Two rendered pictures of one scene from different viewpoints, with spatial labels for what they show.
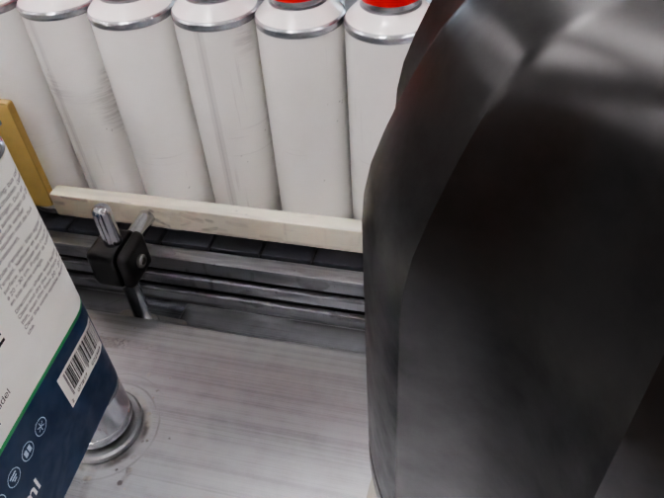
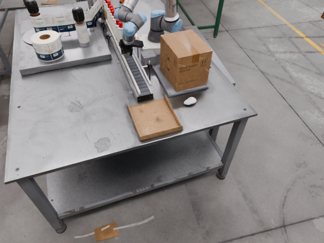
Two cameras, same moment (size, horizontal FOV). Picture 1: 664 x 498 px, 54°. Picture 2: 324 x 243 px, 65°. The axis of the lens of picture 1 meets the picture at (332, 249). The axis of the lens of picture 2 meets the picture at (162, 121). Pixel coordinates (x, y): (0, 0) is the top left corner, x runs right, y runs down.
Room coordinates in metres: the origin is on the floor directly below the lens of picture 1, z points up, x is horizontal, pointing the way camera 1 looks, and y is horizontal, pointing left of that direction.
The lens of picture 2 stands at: (-0.57, -1.90, 1.98)
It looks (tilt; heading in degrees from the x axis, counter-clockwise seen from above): 47 degrees down; 52
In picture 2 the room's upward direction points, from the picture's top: 2 degrees clockwise
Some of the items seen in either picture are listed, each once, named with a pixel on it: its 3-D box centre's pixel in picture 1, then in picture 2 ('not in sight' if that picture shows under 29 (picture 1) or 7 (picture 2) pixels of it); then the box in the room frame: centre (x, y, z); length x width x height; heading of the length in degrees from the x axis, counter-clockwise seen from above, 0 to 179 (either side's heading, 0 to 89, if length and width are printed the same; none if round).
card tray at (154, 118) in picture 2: not in sight; (153, 115); (0.06, -1.01, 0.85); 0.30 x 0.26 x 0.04; 73
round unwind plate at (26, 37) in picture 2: not in sight; (42, 35); (-0.18, 0.29, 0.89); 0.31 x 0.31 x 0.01
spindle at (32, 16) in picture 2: not in sight; (36, 18); (-0.18, 0.29, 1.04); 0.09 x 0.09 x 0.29
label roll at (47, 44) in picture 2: not in sight; (47, 45); (-0.22, -0.02, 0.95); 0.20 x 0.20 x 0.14
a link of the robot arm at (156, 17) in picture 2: not in sight; (158, 19); (0.59, -0.31, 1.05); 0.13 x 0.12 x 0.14; 108
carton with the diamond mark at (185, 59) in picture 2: not in sight; (183, 60); (0.47, -0.80, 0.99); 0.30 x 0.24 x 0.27; 76
